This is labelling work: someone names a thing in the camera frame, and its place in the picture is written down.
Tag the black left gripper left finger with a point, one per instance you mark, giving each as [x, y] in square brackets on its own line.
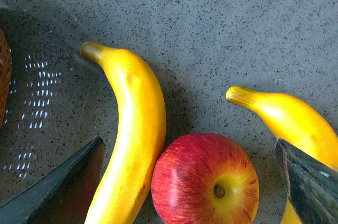
[62, 196]

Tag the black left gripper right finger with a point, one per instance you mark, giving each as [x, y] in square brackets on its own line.
[311, 186]

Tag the yellow banana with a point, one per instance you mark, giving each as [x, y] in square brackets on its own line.
[141, 133]
[292, 119]

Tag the left wicker basket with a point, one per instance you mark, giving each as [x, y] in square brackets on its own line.
[6, 73]

